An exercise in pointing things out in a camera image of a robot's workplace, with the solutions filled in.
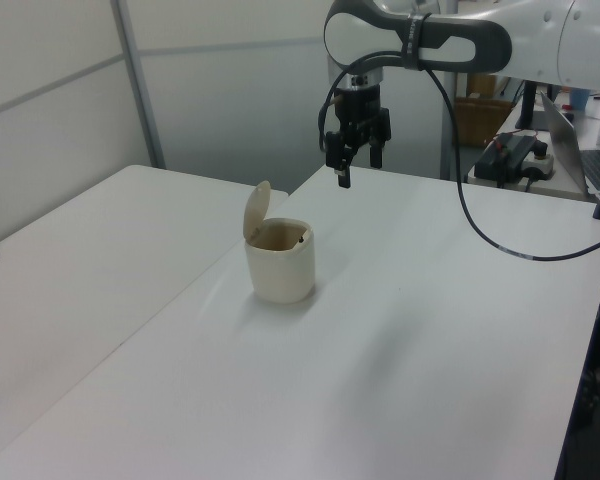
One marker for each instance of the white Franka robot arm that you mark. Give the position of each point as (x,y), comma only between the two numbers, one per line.
(450,35)

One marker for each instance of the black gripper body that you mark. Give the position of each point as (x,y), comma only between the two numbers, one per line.
(360,107)

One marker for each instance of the silver laptop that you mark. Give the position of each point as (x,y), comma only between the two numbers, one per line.
(565,140)

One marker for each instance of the brown cardboard box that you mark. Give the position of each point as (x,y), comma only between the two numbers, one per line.
(480,117)

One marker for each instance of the black power unit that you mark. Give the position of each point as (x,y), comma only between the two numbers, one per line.
(502,155)

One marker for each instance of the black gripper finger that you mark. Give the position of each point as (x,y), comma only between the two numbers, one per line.
(339,150)
(377,155)

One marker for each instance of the blue cup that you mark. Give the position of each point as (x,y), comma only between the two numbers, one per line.
(580,101)

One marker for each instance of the black table frame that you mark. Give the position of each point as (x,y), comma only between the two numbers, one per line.
(597,350)

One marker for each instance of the emergency stop button box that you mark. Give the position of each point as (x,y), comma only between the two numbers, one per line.
(539,161)

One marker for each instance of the black monitor stand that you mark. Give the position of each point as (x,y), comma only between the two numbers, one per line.
(527,105)

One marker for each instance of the grey partition post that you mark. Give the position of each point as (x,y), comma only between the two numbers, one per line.
(140,85)

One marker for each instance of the small white trash can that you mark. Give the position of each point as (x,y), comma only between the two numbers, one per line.
(280,272)

